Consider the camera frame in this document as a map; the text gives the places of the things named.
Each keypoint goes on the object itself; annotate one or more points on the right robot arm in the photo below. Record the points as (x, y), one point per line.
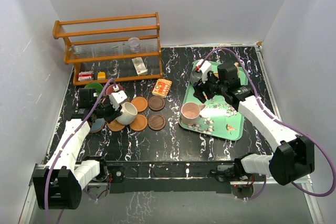
(293, 154)

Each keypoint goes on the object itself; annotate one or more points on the green mug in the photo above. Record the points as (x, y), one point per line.
(95, 85)

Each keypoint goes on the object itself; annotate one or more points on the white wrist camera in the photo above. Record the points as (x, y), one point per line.
(203, 67)
(118, 98)

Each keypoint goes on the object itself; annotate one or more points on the clear plastic cup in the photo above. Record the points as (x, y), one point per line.
(134, 44)

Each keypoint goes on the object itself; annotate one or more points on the blue mug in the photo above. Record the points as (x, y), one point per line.
(99, 122)

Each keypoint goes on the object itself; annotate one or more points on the wooden shelf rack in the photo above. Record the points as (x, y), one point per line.
(101, 44)

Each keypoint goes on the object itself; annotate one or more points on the red white small box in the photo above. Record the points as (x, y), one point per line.
(85, 76)

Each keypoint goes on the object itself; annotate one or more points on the black front base frame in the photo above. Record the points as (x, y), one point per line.
(175, 176)

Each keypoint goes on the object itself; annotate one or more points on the tan brown mug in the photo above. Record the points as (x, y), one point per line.
(236, 64)

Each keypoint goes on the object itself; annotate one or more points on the orange patterned card pack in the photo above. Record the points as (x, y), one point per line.
(162, 88)

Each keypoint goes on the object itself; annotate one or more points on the white beige mug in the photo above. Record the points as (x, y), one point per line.
(128, 114)

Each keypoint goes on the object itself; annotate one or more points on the dark walnut coaster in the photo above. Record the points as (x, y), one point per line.
(156, 122)
(156, 103)

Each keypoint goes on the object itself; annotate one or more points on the pink mug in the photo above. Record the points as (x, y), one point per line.
(190, 112)

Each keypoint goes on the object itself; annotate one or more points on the orange wooden coaster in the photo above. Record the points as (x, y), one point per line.
(140, 123)
(140, 103)

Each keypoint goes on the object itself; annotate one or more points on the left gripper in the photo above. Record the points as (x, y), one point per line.
(114, 113)

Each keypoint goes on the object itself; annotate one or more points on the maroon mug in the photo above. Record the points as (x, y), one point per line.
(113, 88)

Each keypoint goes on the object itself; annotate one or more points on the yellow small block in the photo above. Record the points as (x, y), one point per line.
(101, 75)

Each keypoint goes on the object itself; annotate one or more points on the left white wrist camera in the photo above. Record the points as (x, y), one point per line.
(118, 98)

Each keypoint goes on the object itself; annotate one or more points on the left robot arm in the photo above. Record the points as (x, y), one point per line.
(60, 183)

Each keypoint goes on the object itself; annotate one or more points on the green floral tray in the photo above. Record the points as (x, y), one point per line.
(218, 119)

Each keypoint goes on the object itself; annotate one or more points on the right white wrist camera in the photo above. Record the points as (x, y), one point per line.
(203, 67)

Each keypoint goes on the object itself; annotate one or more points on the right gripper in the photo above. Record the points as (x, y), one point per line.
(199, 87)

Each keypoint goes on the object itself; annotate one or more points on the grey mug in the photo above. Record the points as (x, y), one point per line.
(196, 76)

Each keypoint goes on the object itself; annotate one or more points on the white green small box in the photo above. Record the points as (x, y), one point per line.
(140, 67)

